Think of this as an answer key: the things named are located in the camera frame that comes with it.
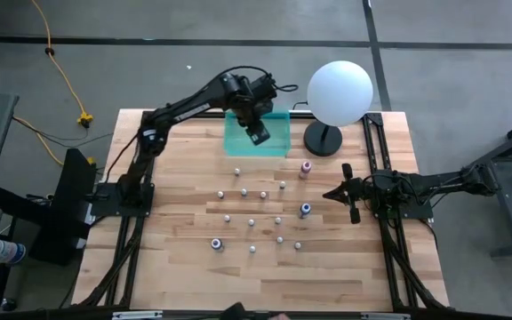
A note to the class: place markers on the white globe table lamp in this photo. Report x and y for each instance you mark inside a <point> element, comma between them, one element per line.
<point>339,93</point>

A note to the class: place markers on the large red food coloring bottle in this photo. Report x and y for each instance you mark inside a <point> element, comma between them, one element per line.
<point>306,168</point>

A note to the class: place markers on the large blue food coloring bottle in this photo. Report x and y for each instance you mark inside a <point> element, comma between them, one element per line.
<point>305,209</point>

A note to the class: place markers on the small red food coloring bottle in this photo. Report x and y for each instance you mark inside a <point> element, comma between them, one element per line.
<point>263,194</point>

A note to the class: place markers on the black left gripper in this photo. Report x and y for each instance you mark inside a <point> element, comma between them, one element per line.
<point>250,117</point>

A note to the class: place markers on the small maroon food coloring bottle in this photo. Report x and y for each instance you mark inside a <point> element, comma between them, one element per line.
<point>277,220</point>

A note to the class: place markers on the black metal stand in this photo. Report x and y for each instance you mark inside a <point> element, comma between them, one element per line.
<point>509,209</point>

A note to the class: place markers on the silver metal bracket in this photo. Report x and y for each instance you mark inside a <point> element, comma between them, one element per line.
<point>385,316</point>
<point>138,315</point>

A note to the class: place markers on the white and blue canister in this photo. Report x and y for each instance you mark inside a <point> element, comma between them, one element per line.
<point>7,252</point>

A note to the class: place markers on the black caster wheel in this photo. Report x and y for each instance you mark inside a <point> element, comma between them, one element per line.
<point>8,305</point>

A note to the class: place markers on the black metal table frame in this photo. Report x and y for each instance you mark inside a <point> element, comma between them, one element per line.
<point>373,120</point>

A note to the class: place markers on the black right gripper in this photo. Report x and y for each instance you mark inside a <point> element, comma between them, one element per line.
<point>354,191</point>

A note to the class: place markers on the teal translucent plastic bin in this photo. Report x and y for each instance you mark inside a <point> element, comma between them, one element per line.
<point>278,138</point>

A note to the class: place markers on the large purple food coloring bottle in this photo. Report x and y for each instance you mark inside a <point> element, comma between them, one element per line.
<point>216,244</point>

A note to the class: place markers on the black floor stand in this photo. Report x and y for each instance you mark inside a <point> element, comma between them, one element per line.
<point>67,200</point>

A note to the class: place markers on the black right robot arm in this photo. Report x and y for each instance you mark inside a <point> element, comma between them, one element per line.
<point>442,182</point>

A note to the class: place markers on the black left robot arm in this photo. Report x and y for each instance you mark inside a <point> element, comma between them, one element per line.
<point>185,109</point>

